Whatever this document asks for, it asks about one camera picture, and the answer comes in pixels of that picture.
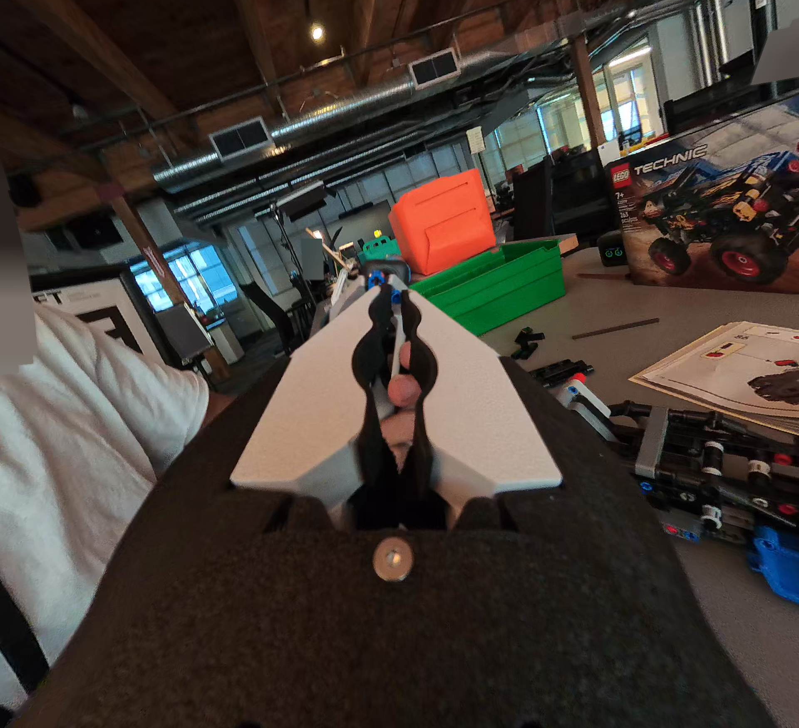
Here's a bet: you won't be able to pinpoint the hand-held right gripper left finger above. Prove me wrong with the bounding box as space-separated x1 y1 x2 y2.
228 282 392 529

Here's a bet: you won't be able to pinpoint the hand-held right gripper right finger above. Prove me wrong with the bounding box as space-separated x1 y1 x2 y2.
398 287 564 528

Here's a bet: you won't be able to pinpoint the blue lego pin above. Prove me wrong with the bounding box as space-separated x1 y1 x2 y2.
367 268 403 306

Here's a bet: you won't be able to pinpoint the black and blue lego vehicle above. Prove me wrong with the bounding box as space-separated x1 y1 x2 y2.
558 374 799 603

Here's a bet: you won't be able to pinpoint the lego instruction booklet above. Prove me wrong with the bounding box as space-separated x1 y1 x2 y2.
629 321 799 436

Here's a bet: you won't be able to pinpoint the scattered black lego pieces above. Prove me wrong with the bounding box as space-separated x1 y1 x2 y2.
511 327 594 389

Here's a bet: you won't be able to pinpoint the long black lego axle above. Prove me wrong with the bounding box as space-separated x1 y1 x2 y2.
571 318 660 341

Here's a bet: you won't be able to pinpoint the lego set box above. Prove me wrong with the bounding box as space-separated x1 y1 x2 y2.
602 98 799 295

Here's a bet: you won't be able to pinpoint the person's left hand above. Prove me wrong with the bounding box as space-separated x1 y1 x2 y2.
380 341 433 454

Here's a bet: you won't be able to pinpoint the green plastic bin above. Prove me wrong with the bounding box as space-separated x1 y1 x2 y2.
409 239 566 336

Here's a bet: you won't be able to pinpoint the orange plastic container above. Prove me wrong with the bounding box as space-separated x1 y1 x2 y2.
388 168 497 276

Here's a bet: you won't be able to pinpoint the dark device with green lights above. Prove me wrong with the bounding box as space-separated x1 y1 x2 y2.
596 230 628 268

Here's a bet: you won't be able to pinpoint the black monitor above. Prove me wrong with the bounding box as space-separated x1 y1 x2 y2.
512 157 556 242

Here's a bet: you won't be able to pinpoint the person's white shirt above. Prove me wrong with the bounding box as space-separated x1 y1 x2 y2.
0 304 210 698

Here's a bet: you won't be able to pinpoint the white printed sign board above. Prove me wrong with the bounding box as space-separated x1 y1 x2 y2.
31 279 157 367

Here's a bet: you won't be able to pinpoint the white air vent grille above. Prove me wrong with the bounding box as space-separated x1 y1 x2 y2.
409 48 462 89
209 116 275 161

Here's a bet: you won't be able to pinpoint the silver ventilation duct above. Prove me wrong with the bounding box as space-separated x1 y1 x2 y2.
153 0 725 192

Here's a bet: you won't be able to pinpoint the black strap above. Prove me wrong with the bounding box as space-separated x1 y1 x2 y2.
0 578 51 694

